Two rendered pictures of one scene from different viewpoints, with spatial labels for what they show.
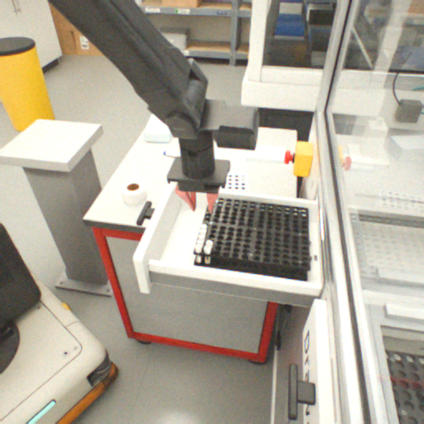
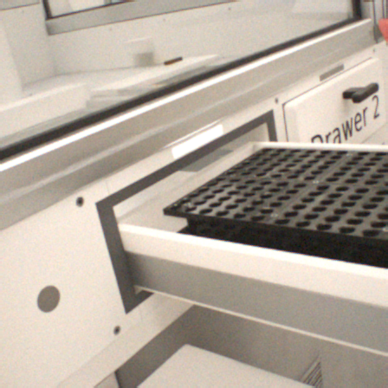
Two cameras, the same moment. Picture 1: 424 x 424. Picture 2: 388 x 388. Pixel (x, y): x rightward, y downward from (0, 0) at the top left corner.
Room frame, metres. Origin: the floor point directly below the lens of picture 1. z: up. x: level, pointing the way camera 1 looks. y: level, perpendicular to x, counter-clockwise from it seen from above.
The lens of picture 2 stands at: (0.95, 0.06, 1.08)
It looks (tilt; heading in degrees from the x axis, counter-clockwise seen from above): 20 degrees down; 212
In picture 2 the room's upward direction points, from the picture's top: 12 degrees counter-clockwise
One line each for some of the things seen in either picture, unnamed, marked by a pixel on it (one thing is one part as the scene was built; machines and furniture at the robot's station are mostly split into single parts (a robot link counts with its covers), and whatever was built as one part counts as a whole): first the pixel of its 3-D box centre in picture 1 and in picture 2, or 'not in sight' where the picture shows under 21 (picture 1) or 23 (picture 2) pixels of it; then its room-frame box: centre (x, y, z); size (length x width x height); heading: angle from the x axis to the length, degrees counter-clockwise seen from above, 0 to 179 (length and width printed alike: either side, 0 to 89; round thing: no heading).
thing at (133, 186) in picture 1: (134, 192); not in sight; (0.79, 0.22, 0.78); 0.07 x 0.07 x 0.04
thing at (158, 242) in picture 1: (162, 225); not in sight; (0.55, 0.11, 0.87); 0.29 x 0.02 x 0.11; 169
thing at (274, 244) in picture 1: (253, 239); (320, 214); (0.51, -0.09, 0.87); 0.22 x 0.18 x 0.06; 79
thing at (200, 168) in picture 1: (198, 160); not in sight; (0.50, 0.02, 1.08); 0.10 x 0.07 x 0.07; 79
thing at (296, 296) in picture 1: (257, 241); (311, 217); (0.51, -0.10, 0.86); 0.40 x 0.26 x 0.06; 79
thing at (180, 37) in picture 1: (171, 38); not in sight; (4.57, 0.48, 0.22); 0.40 x 0.30 x 0.17; 79
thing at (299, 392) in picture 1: (301, 392); (357, 93); (0.19, -0.12, 0.91); 0.07 x 0.04 x 0.01; 169
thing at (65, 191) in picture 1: (77, 214); not in sight; (1.14, 0.60, 0.38); 0.30 x 0.30 x 0.76; 79
